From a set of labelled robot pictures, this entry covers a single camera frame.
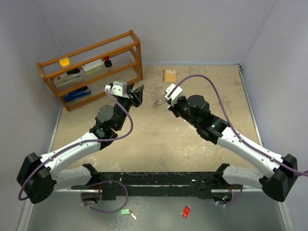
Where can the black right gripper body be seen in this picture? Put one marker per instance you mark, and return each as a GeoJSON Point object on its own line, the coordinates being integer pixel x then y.
{"type": "Point", "coordinates": [180, 109]}

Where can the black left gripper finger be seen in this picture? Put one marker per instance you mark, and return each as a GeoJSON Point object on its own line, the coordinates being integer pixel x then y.
{"type": "Point", "coordinates": [130, 89]}
{"type": "Point", "coordinates": [138, 96]}

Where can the large metal keyring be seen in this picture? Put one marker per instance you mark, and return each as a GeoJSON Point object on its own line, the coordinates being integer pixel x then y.
{"type": "Point", "coordinates": [160, 102]}

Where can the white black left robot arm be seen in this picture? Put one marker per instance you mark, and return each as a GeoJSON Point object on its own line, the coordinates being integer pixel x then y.
{"type": "Point", "coordinates": [39, 175]}

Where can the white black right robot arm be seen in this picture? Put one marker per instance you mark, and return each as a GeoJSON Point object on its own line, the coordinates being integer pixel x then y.
{"type": "Point", "coordinates": [273, 173]}

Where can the tan spiral notebook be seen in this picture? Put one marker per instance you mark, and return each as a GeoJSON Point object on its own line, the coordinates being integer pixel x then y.
{"type": "Point", "coordinates": [170, 75]}

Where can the red black stamp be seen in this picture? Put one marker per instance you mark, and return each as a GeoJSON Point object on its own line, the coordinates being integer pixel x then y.
{"type": "Point", "coordinates": [107, 61]}

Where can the white cardboard box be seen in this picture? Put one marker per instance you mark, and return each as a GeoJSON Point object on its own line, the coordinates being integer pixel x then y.
{"type": "Point", "coordinates": [93, 67]}

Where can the blue stapler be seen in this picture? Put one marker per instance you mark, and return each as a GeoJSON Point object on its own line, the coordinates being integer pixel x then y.
{"type": "Point", "coordinates": [76, 94]}

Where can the wooden shelf rack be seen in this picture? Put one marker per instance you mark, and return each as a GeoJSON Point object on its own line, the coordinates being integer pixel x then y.
{"type": "Point", "coordinates": [125, 54]}

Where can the white black stapler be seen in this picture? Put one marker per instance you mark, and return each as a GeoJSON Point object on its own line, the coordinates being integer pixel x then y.
{"type": "Point", "coordinates": [72, 76]}

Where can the yellow lidded jar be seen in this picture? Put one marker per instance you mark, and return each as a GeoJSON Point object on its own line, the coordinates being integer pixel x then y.
{"type": "Point", "coordinates": [64, 62]}

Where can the red key tag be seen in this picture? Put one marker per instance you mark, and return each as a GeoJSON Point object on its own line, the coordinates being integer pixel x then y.
{"type": "Point", "coordinates": [186, 211]}

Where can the green key tag with key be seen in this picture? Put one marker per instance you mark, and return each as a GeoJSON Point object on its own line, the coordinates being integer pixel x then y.
{"type": "Point", "coordinates": [127, 211]}

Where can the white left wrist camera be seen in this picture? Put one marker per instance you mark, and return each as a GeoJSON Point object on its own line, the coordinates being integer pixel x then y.
{"type": "Point", "coordinates": [117, 88]}

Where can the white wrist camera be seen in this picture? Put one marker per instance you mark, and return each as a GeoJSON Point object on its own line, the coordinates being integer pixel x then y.
{"type": "Point", "coordinates": [174, 93]}
{"type": "Point", "coordinates": [117, 88]}

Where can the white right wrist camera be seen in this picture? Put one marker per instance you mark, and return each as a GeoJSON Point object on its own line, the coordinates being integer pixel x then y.
{"type": "Point", "coordinates": [174, 93]}

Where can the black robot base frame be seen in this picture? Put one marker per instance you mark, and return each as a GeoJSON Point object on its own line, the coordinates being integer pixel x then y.
{"type": "Point", "coordinates": [203, 185]}

